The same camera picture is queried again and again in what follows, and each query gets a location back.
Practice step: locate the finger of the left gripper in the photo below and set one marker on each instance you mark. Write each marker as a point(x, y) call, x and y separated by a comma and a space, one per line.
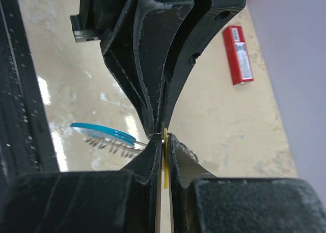
point(200, 26)

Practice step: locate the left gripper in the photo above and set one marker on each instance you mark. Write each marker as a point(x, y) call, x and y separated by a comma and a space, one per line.
point(136, 36)

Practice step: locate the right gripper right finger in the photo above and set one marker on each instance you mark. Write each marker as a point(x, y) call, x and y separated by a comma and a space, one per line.
point(202, 202)

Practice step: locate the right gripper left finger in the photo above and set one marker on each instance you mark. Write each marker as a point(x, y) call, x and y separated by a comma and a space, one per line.
point(127, 200)

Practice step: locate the blue grey keyring with rings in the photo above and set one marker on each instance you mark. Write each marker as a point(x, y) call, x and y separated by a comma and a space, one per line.
point(102, 137)

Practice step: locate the small yellow key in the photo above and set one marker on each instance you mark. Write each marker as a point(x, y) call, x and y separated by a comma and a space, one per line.
point(166, 156)

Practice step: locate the red rectangular box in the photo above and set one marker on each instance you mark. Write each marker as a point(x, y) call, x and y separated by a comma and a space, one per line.
point(237, 54)

